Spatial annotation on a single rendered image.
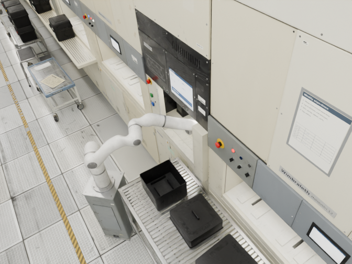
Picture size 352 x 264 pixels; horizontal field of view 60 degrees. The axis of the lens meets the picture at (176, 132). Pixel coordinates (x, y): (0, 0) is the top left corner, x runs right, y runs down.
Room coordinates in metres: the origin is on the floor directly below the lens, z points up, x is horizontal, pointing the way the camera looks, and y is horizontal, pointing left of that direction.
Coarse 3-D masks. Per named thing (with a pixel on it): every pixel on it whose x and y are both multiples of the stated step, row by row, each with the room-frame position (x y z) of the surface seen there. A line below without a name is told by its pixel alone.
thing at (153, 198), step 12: (156, 168) 1.53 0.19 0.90; (168, 168) 1.58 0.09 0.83; (144, 180) 1.48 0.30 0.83; (156, 180) 1.49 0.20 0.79; (168, 180) 1.48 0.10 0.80; (180, 180) 1.43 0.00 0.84; (156, 192) 1.39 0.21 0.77; (168, 192) 1.27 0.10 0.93; (180, 192) 1.32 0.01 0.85; (156, 204) 1.23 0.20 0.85; (168, 204) 1.26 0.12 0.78
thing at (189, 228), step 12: (180, 204) 1.20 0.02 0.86; (192, 204) 1.19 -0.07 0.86; (204, 204) 1.18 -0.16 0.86; (180, 216) 1.10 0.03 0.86; (192, 216) 1.09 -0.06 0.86; (204, 216) 1.08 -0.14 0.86; (216, 216) 1.07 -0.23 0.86; (180, 228) 1.01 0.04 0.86; (192, 228) 1.00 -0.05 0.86; (204, 228) 0.99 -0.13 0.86; (216, 228) 1.01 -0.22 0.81; (192, 240) 0.92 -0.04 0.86
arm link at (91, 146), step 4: (88, 144) 1.61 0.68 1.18; (92, 144) 1.61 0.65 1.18; (96, 144) 1.62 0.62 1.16; (84, 148) 1.59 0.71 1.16; (88, 148) 1.57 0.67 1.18; (92, 148) 1.56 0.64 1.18; (96, 148) 1.57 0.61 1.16; (84, 152) 1.55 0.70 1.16; (96, 168) 1.50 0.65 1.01; (100, 168) 1.51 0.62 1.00; (104, 168) 1.53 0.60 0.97; (92, 172) 1.49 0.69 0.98; (96, 172) 1.49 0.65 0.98; (100, 172) 1.49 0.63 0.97
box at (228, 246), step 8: (224, 240) 0.82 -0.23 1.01; (232, 240) 0.82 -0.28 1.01; (216, 248) 0.78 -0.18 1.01; (224, 248) 0.77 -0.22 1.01; (232, 248) 0.77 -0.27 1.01; (240, 248) 0.76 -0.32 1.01; (200, 256) 0.74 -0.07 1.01; (208, 256) 0.74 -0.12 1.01; (216, 256) 0.73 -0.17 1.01; (224, 256) 0.73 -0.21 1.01; (232, 256) 0.72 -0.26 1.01; (240, 256) 0.72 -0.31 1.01; (248, 256) 0.71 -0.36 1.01
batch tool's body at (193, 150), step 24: (144, 24) 2.06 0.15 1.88; (144, 48) 2.11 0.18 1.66; (168, 48) 1.78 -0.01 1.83; (192, 48) 1.54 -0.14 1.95; (168, 72) 1.80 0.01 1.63; (192, 72) 1.53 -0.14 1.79; (168, 96) 2.25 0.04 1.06; (168, 144) 1.94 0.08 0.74; (192, 144) 1.79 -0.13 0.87; (192, 168) 1.58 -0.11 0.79
